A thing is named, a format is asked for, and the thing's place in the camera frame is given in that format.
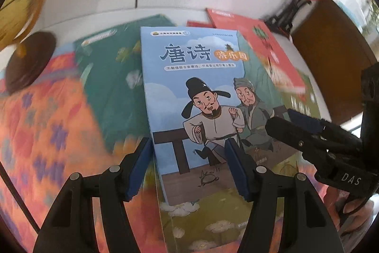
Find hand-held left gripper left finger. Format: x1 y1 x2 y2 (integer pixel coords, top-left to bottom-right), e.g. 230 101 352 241
32 137 153 253

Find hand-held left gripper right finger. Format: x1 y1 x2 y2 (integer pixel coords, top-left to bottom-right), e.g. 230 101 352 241
223 138 345 253

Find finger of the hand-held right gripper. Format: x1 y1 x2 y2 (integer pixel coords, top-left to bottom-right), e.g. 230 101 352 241
286 109 362 150
265 115 330 158

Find light blue book cartoon men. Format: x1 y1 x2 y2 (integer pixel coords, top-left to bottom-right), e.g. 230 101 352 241
140 25 301 249

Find dark red book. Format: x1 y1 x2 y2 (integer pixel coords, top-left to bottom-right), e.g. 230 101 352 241
186 20 214 29

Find person's right hand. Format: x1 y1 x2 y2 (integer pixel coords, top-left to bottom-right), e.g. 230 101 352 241
324 183 375 242

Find brown wooden cabinet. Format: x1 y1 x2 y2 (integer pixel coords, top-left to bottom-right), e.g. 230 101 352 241
292 0 379 129

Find green book yellow insect cover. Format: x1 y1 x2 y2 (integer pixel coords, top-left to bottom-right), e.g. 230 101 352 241
72 14 178 153

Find bright red book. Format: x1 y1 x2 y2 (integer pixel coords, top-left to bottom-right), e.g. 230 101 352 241
206 8 307 95

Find floral orange table mat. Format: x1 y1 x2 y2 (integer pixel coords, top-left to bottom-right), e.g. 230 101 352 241
0 47 299 253

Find antique yellow desk globe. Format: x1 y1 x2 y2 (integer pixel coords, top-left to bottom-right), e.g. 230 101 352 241
0 0 58 94

